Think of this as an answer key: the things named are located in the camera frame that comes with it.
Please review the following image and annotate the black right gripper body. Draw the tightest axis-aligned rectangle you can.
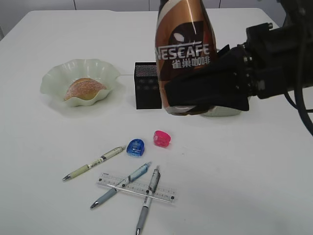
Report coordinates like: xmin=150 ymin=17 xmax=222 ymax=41
xmin=245 ymin=23 xmax=313 ymax=99

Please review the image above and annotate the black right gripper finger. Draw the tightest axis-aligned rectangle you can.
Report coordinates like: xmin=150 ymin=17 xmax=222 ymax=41
xmin=164 ymin=46 xmax=249 ymax=111

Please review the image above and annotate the brown Nescafe coffee bottle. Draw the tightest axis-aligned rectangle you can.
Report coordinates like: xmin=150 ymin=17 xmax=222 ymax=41
xmin=155 ymin=0 xmax=217 ymax=116

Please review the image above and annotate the golden bread loaf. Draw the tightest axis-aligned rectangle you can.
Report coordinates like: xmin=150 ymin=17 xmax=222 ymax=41
xmin=64 ymin=78 xmax=107 ymax=101

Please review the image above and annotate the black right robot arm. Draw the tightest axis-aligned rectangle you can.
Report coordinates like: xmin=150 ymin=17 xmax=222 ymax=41
xmin=165 ymin=0 xmax=313 ymax=111

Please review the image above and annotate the pale green woven plastic basket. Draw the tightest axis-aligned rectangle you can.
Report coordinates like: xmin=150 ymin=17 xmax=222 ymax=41
xmin=201 ymin=106 xmax=242 ymax=117

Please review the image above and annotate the black mesh pen holder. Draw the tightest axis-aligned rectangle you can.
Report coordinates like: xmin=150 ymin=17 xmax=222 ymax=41
xmin=134 ymin=62 xmax=162 ymax=110

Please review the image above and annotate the pink pencil sharpener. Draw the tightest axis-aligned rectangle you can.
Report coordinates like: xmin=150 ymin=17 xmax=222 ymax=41
xmin=153 ymin=130 xmax=171 ymax=147

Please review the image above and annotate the blue pencil sharpener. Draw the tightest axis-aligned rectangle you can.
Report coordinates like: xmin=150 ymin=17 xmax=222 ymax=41
xmin=126 ymin=139 xmax=145 ymax=157

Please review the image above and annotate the grey patterned ballpoint pen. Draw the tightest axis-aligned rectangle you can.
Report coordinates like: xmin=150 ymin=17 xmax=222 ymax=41
xmin=135 ymin=165 xmax=161 ymax=235

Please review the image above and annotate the light blue ballpoint pen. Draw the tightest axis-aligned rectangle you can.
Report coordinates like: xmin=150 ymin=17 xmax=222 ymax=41
xmin=90 ymin=162 xmax=152 ymax=209

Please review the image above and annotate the cream white ballpoint pen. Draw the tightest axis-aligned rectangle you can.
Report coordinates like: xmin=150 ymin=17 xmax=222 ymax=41
xmin=62 ymin=145 xmax=126 ymax=181

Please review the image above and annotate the clear plastic ruler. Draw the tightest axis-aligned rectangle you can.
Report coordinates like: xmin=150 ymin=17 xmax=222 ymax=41
xmin=98 ymin=173 xmax=178 ymax=203

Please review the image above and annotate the pale green wavy glass bowl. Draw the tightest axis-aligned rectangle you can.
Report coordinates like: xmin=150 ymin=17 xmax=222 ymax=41
xmin=40 ymin=59 xmax=120 ymax=107

